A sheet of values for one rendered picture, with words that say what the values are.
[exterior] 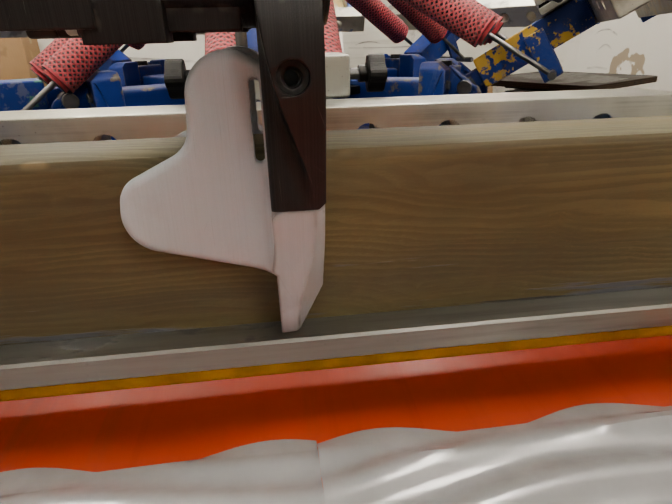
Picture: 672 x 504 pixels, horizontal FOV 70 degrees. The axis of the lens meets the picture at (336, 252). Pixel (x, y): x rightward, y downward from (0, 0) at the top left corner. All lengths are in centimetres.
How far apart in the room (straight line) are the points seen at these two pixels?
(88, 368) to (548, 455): 16
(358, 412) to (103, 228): 12
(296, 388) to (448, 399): 6
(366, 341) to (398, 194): 5
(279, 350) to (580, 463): 11
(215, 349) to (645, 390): 18
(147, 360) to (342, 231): 8
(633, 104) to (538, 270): 31
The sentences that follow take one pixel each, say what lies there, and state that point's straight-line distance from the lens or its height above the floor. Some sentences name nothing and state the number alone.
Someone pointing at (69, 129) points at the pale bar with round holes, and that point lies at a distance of 42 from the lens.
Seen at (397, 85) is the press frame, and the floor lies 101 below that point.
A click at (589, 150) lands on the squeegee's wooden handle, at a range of 19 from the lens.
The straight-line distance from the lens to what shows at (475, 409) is 21.
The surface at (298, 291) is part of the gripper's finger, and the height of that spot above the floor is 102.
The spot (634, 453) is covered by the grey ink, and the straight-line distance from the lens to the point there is 20.
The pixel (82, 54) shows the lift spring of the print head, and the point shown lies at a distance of 81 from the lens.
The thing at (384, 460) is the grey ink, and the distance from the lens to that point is 18.
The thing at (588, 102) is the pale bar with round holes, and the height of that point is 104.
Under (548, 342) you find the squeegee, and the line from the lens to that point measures 24.
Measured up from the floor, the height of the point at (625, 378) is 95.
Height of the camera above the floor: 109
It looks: 24 degrees down
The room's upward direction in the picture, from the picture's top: 1 degrees counter-clockwise
